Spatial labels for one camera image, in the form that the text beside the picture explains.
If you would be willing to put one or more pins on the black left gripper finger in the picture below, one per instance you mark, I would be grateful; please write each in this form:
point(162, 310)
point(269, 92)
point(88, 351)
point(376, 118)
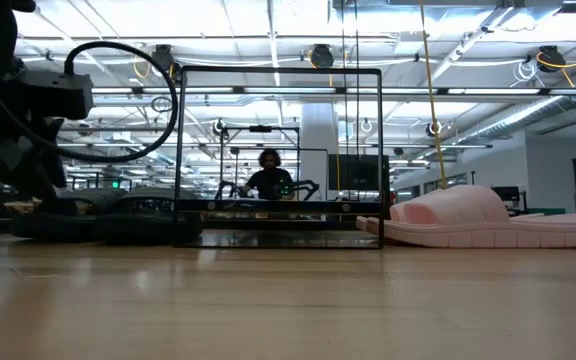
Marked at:
point(56, 150)

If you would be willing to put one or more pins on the pink slide sandal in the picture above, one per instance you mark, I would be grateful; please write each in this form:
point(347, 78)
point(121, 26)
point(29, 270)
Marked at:
point(558, 218)
point(448, 210)

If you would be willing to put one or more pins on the person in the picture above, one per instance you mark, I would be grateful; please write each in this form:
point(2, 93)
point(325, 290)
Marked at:
point(268, 182)

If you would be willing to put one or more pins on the white building column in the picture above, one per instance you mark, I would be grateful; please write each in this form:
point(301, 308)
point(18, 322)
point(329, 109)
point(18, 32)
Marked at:
point(318, 140)

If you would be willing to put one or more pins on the black monitor screen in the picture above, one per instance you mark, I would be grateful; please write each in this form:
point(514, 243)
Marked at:
point(358, 172)

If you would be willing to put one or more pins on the small black monitor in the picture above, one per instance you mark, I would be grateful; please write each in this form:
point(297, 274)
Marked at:
point(505, 193)

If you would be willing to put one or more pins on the green board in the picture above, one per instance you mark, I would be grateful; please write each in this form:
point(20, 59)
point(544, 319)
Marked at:
point(545, 211)

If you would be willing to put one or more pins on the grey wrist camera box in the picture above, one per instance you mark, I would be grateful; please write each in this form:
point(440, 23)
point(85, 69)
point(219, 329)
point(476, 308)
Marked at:
point(58, 95)

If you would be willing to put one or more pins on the black background rig frame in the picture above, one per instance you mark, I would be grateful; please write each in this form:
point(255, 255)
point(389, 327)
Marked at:
point(260, 128)

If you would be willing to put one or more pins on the black metal frame shelf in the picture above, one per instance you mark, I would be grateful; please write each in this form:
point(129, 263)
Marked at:
point(268, 206)

